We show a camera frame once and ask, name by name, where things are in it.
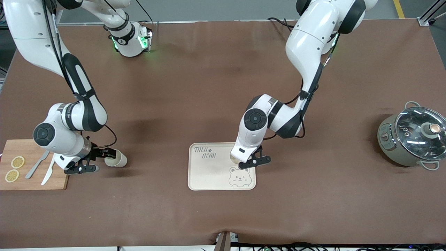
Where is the cream tray with bear print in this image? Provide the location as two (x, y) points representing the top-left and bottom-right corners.
(188, 142), (256, 191)

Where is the white plastic knife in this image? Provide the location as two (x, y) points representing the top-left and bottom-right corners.
(41, 157), (56, 186)

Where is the grey plastic knife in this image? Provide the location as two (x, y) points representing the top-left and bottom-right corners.
(25, 150), (50, 180)

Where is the wooden cutting board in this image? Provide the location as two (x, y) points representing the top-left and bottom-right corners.
(0, 139), (69, 191)

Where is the small grey edge device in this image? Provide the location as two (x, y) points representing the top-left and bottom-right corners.
(214, 231), (240, 251)

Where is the grey-green electric cooking pot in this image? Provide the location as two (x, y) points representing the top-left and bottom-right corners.
(377, 101), (446, 171)

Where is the glass pot lid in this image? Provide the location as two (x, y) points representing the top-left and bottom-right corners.
(395, 106), (446, 161)

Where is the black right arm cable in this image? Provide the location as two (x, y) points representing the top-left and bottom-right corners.
(41, 0), (118, 150)

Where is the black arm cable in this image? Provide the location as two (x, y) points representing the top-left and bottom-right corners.
(41, 0), (118, 150)
(263, 33), (340, 140)

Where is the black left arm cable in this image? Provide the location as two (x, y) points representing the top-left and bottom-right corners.
(263, 33), (340, 140)

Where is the black left base cable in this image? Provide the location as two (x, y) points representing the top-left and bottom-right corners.
(267, 17), (297, 33)

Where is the thin black right base cable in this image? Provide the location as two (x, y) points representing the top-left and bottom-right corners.
(134, 0), (154, 23)

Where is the aluminium frame post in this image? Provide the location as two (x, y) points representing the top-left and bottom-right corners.
(417, 0), (446, 26)

